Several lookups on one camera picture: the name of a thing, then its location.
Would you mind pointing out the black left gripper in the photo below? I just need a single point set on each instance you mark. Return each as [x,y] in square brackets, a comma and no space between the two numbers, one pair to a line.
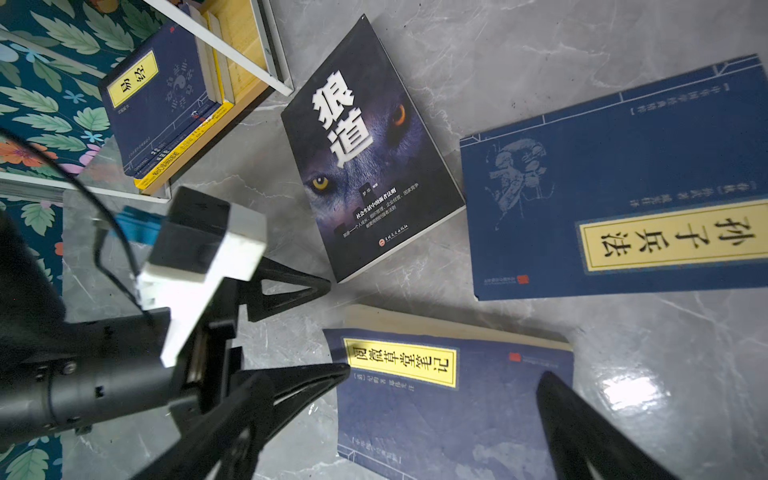
[210,354]

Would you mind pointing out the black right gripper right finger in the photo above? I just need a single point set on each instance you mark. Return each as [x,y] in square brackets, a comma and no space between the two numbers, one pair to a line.
[582,443]

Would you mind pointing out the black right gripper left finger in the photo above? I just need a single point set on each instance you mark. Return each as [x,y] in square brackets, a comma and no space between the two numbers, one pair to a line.
[227,441]

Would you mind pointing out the navy book yellow label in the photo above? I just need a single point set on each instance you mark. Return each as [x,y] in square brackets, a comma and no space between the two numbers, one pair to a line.
[213,78]

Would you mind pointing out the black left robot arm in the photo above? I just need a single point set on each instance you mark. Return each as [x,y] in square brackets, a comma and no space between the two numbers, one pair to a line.
[57,376]

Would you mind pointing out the navy book tilted front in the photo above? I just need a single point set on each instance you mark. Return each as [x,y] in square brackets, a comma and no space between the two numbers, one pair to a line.
[432,399]

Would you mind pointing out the black wolf cover book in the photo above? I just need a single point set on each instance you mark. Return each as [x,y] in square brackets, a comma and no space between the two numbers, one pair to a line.
[373,175]

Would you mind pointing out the yellow book on lower shelf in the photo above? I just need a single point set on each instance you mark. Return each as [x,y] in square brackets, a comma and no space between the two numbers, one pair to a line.
[167,160]

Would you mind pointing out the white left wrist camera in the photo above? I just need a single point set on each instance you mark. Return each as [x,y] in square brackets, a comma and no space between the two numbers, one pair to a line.
[201,241]

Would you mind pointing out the white frame wooden bookshelf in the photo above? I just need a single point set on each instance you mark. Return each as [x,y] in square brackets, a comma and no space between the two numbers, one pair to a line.
[245,38]

